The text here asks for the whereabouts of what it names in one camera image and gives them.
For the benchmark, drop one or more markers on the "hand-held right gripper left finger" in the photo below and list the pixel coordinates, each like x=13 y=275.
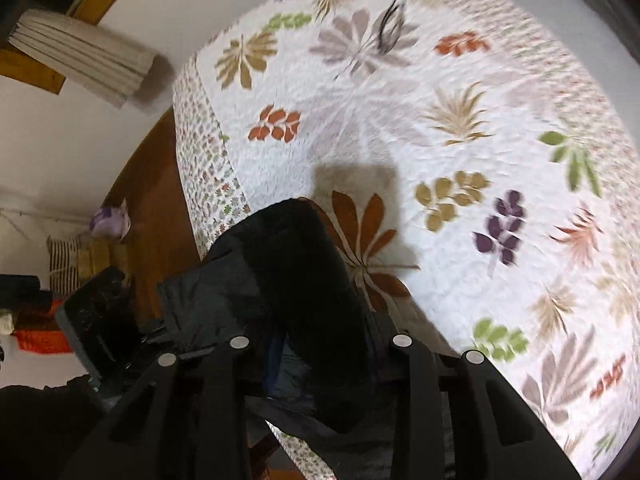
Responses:
x=220 y=400

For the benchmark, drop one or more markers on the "black pants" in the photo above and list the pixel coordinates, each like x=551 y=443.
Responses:
x=300 y=270

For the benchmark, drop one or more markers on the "striped woven basket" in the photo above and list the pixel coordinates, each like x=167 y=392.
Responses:
x=67 y=262

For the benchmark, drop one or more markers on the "purple cloth bag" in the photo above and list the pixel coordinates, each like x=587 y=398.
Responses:
x=110 y=222

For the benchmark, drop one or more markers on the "beige curtain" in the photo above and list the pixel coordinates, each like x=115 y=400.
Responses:
x=90 y=57

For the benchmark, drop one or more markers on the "floral quilt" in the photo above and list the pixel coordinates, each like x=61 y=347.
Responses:
x=450 y=160

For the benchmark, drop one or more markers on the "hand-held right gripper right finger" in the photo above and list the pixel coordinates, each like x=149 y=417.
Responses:
x=425 y=400

